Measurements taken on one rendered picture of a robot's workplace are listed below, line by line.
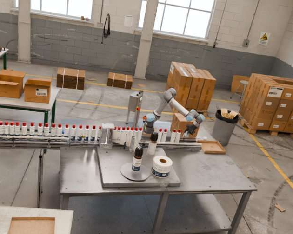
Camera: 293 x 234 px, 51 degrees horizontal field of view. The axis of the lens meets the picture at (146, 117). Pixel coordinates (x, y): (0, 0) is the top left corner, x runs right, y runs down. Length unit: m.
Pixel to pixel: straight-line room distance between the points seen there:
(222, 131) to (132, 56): 3.94
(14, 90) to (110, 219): 2.37
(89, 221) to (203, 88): 4.40
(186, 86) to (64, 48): 3.70
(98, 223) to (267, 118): 4.65
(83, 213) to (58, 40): 6.04
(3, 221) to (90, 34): 6.67
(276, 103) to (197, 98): 1.64
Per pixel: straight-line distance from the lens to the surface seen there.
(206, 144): 4.23
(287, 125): 7.44
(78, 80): 7.45
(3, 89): 4.89
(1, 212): 2.88
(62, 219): 2.78
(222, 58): 9.42
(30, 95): 4.75
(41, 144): 3.62
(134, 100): 3.51
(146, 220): 3.72
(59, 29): 8.84
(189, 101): 7.07
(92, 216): 3.67
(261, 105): 6.90
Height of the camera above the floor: 2.74
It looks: 25 degrees down
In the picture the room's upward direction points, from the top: 11 degrees clockwise
